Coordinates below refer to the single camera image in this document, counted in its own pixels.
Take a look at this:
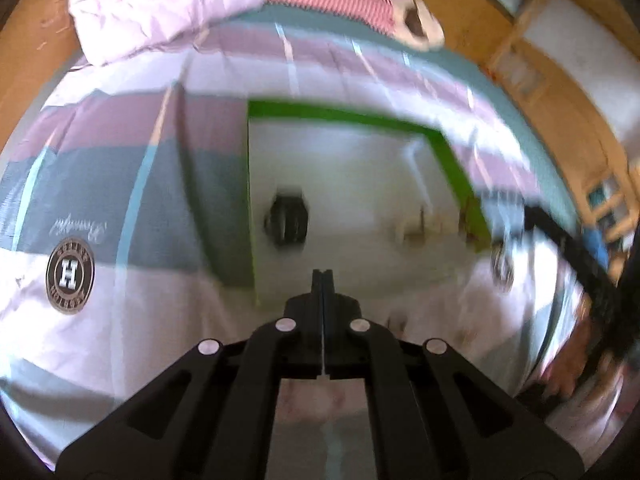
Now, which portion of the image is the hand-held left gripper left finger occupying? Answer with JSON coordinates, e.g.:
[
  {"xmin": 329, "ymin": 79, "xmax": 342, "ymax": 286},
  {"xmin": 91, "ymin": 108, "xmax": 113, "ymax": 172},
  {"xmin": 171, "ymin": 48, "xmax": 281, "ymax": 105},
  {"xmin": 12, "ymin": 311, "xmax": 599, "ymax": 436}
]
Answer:
[{"xmin": 57, "ymin": 269, "xmax": 327, "ymax": 480}]

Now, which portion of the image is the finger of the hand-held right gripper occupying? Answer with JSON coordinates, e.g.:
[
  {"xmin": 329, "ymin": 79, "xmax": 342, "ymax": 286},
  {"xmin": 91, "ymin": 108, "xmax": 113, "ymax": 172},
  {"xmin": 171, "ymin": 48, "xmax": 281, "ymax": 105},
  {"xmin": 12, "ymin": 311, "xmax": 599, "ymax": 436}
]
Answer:
[
  {"xmin": 520, "ymin": 204, "xmax": 608, "ymax": 301},
  {"xmin": 582, "ymin": 227, "xmax": 615, "ymax": 273}
]

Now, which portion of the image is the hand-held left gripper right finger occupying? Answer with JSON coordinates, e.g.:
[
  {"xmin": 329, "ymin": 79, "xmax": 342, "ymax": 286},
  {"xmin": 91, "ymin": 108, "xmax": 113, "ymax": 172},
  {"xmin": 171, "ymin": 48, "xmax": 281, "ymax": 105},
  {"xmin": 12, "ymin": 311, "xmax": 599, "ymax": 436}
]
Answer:
[{"xmin": 324, "ymin": 269, "xmax": 587, "ymax": 480}]

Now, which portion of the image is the black band bracelet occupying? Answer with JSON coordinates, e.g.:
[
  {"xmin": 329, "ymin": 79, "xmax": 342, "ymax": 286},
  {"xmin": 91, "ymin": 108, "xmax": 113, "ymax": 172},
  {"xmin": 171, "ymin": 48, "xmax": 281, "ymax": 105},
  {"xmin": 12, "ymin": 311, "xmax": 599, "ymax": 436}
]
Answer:
[{"xmin": 263, "ymin": 187, "xmax": 311, "ymax": 251}]

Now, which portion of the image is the wooden bead bracelet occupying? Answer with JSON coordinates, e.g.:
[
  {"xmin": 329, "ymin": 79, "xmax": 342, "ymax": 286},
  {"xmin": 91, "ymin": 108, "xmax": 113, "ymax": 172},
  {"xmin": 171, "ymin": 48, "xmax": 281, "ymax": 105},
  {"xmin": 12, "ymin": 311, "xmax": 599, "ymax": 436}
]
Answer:
[{"xmin": 390, "ymin": 205, "xmax": 442, "ymax": 247}]

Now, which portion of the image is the green cardboard box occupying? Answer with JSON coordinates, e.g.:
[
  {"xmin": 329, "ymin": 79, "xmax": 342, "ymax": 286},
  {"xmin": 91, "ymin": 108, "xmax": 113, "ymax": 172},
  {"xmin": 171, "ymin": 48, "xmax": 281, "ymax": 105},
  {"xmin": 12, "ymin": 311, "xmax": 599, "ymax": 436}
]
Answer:
[{"xmin": 180, "ymin": 95, "xmax": 493, "ymax": 308}]

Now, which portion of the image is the person's right hand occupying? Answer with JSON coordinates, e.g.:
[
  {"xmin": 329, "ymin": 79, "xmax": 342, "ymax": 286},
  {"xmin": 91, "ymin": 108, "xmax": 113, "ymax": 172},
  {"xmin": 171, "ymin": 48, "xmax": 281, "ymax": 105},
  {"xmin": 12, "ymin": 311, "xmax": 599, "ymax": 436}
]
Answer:
[{"xmin": 542, "ymin": 322, "xmax": 621, "ymax": 401}]

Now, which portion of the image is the wooden footboard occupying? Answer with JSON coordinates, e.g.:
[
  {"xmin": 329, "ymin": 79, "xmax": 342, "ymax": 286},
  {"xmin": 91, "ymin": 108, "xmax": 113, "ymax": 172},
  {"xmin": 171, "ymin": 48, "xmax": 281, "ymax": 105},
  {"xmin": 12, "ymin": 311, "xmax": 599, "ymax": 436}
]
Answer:
[{"xmin": 480, "ymin": 0, "xmax": 640, "ymax": 281}]

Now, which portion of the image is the lilac pillow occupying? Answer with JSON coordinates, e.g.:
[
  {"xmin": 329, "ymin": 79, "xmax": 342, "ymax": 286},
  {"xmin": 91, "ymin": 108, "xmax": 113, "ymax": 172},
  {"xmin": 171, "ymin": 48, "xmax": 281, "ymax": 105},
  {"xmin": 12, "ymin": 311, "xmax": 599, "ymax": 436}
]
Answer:
[{"xmin": 67, "ymin": 0, "xmax": 268, "ymax": 67}]

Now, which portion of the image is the wooden headboard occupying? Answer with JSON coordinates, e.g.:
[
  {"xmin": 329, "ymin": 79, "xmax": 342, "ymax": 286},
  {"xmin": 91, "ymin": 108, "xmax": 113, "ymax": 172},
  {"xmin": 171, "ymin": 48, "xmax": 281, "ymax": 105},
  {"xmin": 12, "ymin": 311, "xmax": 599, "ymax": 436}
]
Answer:
[{"xmin": 0, "ymin": 0, "xmax": 101, "ymax": 153}]

